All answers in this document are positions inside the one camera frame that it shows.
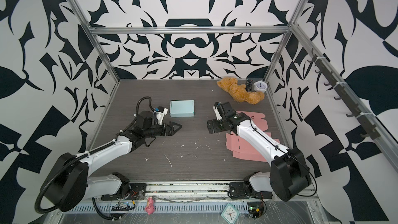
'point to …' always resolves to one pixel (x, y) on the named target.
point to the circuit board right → (255, 209)
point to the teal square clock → (230, 213)
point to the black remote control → (249, 84)
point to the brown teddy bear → (239, 91)
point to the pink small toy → (150, 207)
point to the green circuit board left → (119, 208)
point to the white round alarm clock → (260, 86)
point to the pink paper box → (243, 149)
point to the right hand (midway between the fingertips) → (217, 125)
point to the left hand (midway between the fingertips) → (178, 125)
